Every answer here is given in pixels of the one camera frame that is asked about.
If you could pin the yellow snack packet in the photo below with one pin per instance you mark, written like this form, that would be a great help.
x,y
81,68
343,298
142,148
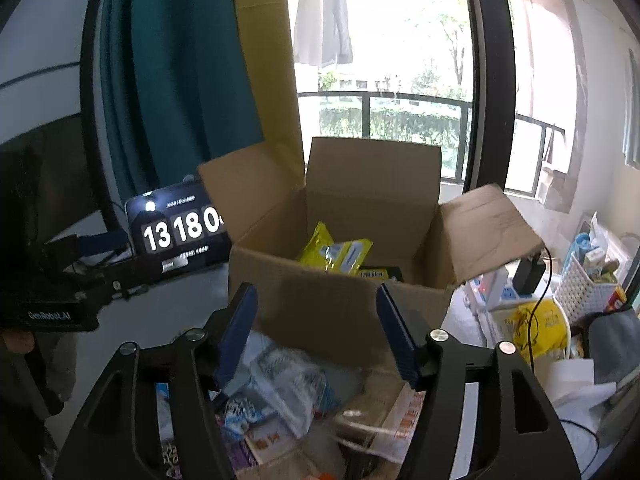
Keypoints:
x,y
330,252

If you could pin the hanging grey shirt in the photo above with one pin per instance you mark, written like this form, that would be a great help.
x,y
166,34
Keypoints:
x,y
322,15

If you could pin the cardboard box with red print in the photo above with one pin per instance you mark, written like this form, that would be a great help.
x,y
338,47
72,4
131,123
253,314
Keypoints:
x,y
387,405

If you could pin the grey cloth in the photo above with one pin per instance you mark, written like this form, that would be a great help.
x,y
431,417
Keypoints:
x,y
615,340

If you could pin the white plastic basket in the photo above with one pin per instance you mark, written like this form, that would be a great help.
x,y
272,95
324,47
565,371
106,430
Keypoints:
x,y
580,290

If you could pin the tablet with clock display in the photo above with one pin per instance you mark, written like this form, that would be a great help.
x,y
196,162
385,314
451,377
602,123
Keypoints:
x,y
175,232

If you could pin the black charger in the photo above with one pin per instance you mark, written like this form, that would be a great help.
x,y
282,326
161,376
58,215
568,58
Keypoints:
x,y
527,275

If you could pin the person's left hand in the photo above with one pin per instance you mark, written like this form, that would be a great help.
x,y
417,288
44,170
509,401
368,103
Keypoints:
x,y
17,344

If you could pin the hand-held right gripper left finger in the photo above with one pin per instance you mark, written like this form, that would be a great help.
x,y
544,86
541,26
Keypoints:
x,y
239,332

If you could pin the yellow plastic bag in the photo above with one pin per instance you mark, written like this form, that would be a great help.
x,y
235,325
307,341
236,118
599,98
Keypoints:
x,y
550,325

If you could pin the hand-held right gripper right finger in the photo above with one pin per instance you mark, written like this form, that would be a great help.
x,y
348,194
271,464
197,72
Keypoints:
x,y
396,337

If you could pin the yellow curtain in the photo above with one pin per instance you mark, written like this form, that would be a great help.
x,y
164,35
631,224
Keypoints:
x,y
265,60

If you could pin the pile of snack packets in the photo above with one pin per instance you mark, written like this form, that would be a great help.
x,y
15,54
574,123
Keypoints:
x,y
285,385

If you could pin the dark snack packet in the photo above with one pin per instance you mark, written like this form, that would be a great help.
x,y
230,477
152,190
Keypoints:
x,y
382,273

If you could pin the white paper sheet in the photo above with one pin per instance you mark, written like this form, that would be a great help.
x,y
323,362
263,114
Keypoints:
x,y
580,385

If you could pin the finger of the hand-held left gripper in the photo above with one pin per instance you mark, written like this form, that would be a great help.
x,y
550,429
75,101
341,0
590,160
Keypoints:
x,y
102,243
120,280

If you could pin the black window frame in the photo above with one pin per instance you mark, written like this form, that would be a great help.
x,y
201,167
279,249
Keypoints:
x,y
487,60

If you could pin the black balcony railing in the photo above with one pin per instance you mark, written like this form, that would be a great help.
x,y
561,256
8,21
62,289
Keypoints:
x,y
370,97

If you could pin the white power strip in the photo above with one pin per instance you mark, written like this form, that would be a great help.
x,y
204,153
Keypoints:
x,y
492,290

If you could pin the teal curtain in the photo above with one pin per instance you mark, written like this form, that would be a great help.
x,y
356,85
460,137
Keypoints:
x,y
175,70

